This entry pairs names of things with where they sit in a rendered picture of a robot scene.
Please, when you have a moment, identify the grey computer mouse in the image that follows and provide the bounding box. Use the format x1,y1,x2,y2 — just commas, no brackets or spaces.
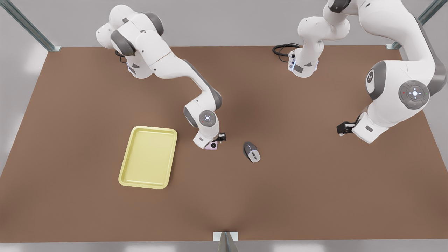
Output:
243,141,261,163

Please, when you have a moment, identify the yellow rectangular tray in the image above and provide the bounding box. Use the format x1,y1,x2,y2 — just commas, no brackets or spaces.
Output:
118,126,178,189

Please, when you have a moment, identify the silver frame post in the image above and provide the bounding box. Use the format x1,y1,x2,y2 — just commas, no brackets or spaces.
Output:
213,231,239,252
385,0,448,50
0,0,61,52

